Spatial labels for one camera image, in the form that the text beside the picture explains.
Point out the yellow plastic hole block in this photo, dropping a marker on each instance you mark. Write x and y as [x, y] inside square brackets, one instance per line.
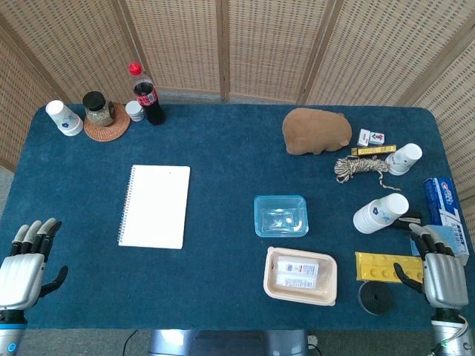
[378, 269]

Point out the blue toothpaste box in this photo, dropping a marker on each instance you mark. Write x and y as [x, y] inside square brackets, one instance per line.
[445, 211]

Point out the cola bottle red cap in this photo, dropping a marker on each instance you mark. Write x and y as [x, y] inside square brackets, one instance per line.
[147, 96]

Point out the brown plush capybara toy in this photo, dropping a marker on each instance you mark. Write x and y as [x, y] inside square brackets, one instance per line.
[315, 130]

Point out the mahjong tile red print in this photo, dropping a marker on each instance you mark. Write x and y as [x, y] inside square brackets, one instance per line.
[377, 138]

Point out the small white lidded jar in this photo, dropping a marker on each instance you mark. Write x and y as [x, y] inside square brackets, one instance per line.
[135, 111]

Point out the black tape roll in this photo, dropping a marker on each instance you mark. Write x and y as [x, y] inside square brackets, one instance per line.
[375, 297]

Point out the white medicine box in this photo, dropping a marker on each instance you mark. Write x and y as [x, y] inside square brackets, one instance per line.
[297, 274]

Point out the glass jar black lid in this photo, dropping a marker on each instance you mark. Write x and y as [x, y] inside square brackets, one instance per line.
[97, 109]

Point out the paper cup stack blue flower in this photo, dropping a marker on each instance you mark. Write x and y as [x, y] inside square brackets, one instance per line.
[65, 118]

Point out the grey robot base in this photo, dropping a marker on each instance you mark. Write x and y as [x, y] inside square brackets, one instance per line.
[228, 342]

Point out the white spiral notebook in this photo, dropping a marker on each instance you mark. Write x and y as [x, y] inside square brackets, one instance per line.
[156, 206]

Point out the round woven rattan coaster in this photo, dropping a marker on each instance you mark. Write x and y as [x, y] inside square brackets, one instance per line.
[111, 128]

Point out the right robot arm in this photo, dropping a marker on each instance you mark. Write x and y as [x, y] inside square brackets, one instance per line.
[451, 332]

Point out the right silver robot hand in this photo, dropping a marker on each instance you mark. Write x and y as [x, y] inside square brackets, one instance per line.
[443, 278]

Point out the black stapler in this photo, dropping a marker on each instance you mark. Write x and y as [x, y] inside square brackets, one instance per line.
[408, 219]

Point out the beige takeaway tray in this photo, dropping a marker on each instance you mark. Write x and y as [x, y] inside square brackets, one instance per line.
[300, 276]

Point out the light blue small box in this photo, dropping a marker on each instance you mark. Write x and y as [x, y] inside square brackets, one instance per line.
[426, 237]

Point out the small paper cup stack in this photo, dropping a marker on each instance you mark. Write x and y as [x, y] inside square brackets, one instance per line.
[404, 157]

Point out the folding bamboo screen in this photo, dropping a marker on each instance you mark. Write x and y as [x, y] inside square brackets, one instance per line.
[237, 48]

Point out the yellow black narrow box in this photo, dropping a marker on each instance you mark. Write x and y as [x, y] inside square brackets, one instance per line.
[373, 150]

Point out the clear blue plastic container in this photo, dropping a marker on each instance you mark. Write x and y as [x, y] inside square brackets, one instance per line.
[281, 216]

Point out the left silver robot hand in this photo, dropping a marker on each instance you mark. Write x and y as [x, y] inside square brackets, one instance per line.
[22, 274]

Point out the large paper cup stack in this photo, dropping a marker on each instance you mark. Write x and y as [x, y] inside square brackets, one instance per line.
[380, 214]

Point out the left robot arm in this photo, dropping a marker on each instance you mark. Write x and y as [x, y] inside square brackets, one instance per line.
[9, 333]

